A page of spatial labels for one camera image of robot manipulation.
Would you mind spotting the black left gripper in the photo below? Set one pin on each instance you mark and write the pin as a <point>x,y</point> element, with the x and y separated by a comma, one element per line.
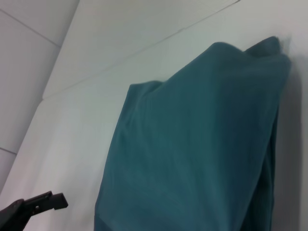
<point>12,211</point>

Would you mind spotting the teal FREE print t-shirt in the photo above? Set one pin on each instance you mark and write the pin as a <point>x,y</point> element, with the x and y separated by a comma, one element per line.
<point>192,144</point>

